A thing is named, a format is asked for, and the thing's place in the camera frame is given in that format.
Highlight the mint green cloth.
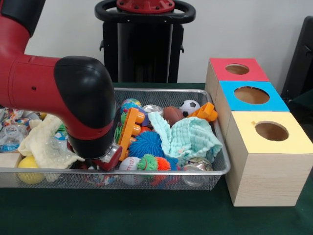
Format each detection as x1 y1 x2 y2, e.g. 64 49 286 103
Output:
148 112 224 167

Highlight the black and white soccer ball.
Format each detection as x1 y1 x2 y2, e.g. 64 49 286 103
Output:
179 99 201 117

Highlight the blue globe ball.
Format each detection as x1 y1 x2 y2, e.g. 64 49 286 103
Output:
120 98 142 115

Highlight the yellow ball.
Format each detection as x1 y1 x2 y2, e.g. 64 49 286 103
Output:
17 156 44 185

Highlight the cream yellow cloth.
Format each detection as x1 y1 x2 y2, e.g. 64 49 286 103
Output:
17 114 85 169

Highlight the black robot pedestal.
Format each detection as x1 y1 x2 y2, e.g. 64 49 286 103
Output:
94 0 196 83

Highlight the wooden box with three holes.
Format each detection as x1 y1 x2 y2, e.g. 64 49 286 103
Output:
204 57 313 208

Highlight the wide orange studded block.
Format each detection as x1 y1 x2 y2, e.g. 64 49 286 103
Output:
117 107 150 161

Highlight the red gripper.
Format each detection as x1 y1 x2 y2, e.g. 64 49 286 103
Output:
91 145 123 172

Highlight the dark green tablecloth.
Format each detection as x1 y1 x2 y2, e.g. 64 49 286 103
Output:
0 82 313 235
291 88 313 116

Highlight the silver mesh bin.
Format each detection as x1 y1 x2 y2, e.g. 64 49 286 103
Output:
0 86 231 190

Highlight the long orange toy block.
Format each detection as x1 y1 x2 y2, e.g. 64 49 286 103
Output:
188 101 218 122

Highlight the brown toy football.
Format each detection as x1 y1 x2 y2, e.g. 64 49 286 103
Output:
163 105 184 127

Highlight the small colourful patterned cloth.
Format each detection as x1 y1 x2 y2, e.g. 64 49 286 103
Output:
84 165 120 188

